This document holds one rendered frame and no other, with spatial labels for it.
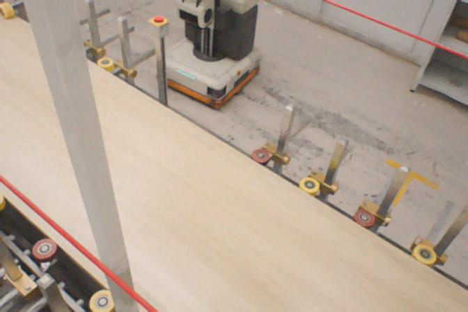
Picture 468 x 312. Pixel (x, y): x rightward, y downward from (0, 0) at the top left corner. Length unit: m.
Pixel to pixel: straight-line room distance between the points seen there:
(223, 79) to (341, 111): 1.02
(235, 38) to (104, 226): 2.61
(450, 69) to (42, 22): 3.98
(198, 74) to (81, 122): 2.66
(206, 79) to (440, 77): 2.05
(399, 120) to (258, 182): 2.18
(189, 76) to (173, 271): 2.10
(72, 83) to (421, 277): 1.37
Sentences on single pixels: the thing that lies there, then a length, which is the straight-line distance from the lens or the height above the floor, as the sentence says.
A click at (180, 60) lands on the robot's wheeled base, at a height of 0.28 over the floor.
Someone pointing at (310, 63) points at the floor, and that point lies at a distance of 4.15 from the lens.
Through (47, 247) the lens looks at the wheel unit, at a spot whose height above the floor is 0.91.
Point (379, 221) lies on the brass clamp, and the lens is 1.89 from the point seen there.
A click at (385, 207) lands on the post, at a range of 1.83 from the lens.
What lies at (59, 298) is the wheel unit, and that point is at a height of 1.07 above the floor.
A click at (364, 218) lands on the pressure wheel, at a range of 1.77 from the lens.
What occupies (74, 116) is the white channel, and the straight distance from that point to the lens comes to 0.73.
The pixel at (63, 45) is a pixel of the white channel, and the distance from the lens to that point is 0.66.
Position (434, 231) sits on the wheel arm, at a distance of 1.98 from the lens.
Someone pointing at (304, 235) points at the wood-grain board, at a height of 0.90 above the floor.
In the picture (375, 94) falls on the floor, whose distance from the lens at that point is 3.98.
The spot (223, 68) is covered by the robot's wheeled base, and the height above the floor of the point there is 0.28.
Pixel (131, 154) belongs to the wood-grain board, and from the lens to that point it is 1.89.
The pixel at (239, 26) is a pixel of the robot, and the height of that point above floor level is 0.60.
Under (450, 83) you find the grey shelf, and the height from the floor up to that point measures 0.14.
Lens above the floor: 2.25
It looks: 47 degrees down
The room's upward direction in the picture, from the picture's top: 6 degrees clockwise
